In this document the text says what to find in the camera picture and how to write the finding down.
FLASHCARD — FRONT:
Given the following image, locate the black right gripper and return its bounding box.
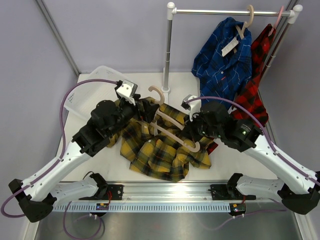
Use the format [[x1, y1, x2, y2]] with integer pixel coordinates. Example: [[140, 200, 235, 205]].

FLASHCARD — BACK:
[[181, 109, 223, 143]]

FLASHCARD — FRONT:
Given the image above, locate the yellow plaid shirt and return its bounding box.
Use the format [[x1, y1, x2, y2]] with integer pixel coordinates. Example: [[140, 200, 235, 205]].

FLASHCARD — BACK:
[[106, 96, 217, 183]]

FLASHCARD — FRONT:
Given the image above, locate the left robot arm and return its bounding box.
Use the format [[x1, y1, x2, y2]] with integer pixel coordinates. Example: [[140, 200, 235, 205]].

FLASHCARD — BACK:
[[8, 98, 160, 223]]

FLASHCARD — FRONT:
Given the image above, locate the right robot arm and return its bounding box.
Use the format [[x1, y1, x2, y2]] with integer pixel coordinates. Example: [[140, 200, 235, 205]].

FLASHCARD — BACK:
[[181, 95, 320, 215]]

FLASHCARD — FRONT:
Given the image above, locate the red plaid shirt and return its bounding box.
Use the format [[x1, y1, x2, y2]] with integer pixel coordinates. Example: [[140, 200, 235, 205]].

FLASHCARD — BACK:
[[204, 23, 277, 156]]

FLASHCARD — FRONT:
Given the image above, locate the blue plaid shirt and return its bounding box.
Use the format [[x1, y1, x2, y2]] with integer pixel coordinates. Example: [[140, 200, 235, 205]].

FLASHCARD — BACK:
[[191, 17, 252, 101]]

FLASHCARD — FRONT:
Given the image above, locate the beige hanger with blue shirt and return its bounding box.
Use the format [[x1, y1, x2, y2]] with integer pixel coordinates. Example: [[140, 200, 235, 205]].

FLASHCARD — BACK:
[[221, 4, 255, 57]]

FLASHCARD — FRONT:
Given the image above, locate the pink hanger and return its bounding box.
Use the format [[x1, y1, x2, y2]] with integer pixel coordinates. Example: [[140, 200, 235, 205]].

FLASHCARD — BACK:
[[268, 5, 285, 37]]

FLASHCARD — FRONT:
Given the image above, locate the white plastic basket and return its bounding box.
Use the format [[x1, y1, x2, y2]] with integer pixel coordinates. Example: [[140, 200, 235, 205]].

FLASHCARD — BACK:
[[64, 65, 126, 121]]

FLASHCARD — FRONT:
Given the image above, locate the white clothes rack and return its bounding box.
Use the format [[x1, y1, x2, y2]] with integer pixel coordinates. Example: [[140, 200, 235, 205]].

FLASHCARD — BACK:
[[162, 0, 303, 94]]

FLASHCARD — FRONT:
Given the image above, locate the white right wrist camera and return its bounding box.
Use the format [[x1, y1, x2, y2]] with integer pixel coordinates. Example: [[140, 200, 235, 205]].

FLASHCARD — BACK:
[[181, 94, 202, 122]]

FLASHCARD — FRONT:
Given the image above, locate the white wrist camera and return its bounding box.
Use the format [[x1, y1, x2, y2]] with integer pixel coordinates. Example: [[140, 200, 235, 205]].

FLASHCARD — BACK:
[[181, 94, 202, 122], [115, 79, 138, 106]]

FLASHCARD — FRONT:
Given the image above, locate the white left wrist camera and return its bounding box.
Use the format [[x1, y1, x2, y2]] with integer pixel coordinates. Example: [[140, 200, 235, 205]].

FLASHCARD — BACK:
[[115, 79, 138, 106]]

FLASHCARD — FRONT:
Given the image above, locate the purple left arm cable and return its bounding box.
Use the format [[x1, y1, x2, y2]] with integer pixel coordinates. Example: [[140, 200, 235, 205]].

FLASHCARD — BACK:
[[0, 78, 120, 238]]

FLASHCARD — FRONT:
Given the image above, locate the white slotted cable duct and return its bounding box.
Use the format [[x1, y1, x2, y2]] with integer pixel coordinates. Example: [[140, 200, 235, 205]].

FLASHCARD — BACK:
[[53, 202, 231, 213]]

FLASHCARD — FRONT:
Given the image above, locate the aluminium mounting rail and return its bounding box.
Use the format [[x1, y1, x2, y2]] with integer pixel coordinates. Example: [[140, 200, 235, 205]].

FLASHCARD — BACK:
[[32, 181, 305, 202]]

